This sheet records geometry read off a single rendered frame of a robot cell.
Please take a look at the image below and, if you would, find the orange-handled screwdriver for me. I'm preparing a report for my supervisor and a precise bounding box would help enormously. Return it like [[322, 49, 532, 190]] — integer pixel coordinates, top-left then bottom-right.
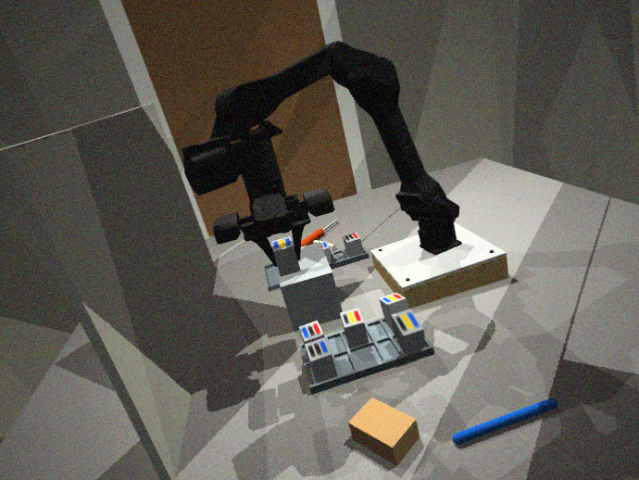
[[301, 219, 338, 247]]

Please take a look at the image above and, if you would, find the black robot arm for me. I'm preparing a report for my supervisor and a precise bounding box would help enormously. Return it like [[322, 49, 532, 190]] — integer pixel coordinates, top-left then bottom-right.
[[182, 41, 462, 255]]

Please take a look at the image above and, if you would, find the white card with red, black and blue stripes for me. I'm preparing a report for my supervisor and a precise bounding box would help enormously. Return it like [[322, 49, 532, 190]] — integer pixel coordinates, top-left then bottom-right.
[[299, 321, 325, 344]]

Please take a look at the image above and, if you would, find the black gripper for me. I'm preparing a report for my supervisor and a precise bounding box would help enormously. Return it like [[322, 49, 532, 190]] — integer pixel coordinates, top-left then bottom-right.
[[213, 168, 334, 267]]

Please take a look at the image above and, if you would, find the blue rod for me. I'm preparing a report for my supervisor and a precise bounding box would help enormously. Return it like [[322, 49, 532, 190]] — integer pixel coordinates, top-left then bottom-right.
[[452, 398, 558, 445]]

